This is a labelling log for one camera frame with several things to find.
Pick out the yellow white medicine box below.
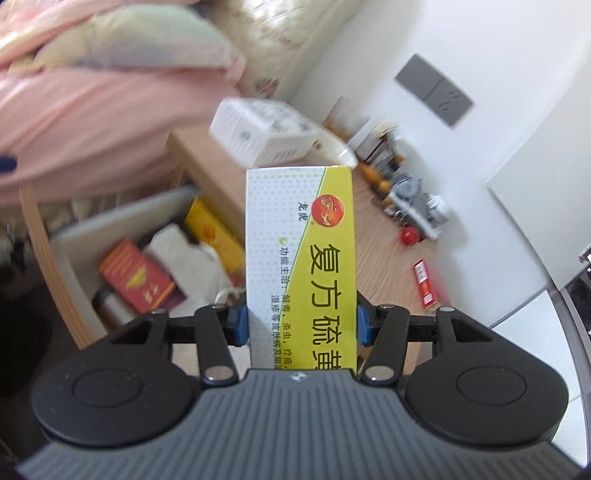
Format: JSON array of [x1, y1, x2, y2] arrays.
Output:
[[245, 166, 358, 370]]

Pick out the wooden drawer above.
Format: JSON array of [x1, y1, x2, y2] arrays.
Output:
[[18, 181, 250, 349]]

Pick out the small red white box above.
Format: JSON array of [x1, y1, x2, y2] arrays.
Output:
[[413, 259, 438, 310]]

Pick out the white face mask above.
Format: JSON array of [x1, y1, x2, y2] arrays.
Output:
[[143, 224, 231, 303]]

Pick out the red cigarette box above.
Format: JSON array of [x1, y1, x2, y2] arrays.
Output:
[[98, 239, 176, 314]]

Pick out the red ball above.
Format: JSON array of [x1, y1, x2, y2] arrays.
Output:
[[400, 226, 422, 246]]

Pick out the long yellow box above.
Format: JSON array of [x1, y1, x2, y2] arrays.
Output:
[[184, 197, 245, 283]]

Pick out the orange wooden gourd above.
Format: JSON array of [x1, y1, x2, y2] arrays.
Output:
[[358, 163, 392, 198]]

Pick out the white tissue pack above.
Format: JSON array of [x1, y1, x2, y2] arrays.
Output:
[[208, 96, 325, 168]]

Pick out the pink bed sheet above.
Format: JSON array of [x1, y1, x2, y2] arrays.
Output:
[[0, 68, 242, 209]]

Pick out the pastel pillow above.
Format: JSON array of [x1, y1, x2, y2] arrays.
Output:
[[9, 4, 246, 82]]

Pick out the cream quilted headboard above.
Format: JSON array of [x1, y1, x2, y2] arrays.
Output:
[[211, 0, 365, 102]]

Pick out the grey wall socket panel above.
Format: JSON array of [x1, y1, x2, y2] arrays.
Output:
[[394, 54, 474, 128]]

